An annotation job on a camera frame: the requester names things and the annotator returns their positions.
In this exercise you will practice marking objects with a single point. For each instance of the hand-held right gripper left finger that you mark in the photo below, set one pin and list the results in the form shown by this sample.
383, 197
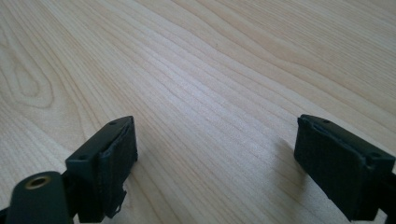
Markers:
102, 168

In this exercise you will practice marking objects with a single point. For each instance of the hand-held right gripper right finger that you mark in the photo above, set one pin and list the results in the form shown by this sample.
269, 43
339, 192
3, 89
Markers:
339, 168

